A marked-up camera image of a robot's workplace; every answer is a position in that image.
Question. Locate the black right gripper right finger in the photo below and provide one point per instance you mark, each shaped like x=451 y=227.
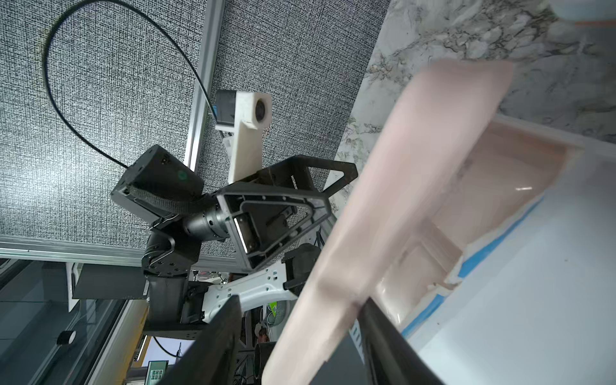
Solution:
x=388 y=358

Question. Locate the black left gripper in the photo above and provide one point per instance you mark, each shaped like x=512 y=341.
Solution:
x=262 y=220

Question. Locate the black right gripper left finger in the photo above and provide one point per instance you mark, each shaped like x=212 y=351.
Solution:
x=212 y=357

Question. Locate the pink white medicine box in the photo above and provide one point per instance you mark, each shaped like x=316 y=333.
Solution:
x=444 y=172

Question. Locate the blue orange medicine box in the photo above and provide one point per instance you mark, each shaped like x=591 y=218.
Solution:
x=585 y=12

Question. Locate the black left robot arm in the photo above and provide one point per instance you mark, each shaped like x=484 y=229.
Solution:
x=162 y=191

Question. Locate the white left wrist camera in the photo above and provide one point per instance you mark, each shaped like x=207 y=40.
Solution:
x=243 y=116

